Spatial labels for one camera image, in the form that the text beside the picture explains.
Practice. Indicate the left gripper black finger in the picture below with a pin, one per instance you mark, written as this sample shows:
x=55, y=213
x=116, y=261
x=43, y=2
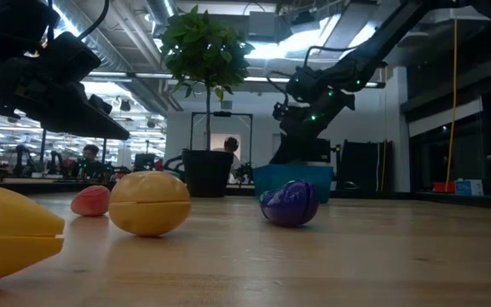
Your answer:
x=83, y=121
x=100, y=104

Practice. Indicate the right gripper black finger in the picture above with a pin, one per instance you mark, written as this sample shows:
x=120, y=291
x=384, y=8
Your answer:
x=290, y=155

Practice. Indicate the blue plastic tupperware container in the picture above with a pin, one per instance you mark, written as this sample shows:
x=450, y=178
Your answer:
x=318, y=181

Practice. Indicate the purple toy eggplant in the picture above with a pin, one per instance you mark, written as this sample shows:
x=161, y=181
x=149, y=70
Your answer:
x=290, y=204

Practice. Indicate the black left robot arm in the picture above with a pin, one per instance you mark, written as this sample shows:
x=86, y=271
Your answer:
x=7, y=25

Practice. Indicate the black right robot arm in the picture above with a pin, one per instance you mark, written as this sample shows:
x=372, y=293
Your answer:
x=382, y=38

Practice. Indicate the black background robot arm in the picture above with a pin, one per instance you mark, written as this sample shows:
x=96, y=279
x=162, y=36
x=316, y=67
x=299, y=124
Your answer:
x=245, y=172
x=173, y=161

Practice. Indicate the dark computer monitor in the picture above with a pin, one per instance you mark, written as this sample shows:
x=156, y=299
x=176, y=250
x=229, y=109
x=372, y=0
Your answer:
x=324, y=151

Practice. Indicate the person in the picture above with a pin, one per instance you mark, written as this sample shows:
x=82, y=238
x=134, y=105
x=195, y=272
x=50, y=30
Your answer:
x=231, y=145
x=90, y=168

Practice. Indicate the black upright panel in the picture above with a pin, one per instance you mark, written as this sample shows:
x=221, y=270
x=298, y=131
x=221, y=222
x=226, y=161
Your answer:
x=365, y=166

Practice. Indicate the pink toy peach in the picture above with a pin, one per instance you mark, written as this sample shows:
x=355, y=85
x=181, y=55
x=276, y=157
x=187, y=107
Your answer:
x=90, y=202

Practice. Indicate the tan toy potato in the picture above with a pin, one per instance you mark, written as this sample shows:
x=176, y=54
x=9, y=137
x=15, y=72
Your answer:
x=149, y=204

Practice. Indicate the green potted plant black pot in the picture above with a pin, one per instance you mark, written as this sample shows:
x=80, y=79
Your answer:
x=205, y=47

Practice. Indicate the yellow toy banana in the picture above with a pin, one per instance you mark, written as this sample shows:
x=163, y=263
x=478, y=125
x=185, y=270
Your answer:
x=11, y=239

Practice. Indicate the red box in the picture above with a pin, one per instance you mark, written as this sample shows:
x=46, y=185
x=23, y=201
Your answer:
x=443, y=187

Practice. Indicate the blue and white box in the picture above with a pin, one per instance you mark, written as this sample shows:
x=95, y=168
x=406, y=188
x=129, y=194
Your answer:
x=469, y=187

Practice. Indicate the black metal stand frame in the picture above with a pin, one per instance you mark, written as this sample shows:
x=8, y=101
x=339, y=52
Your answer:
x=43, y=153
x=222, y=114

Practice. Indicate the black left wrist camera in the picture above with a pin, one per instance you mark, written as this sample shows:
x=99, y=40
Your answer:
x=71, y=55

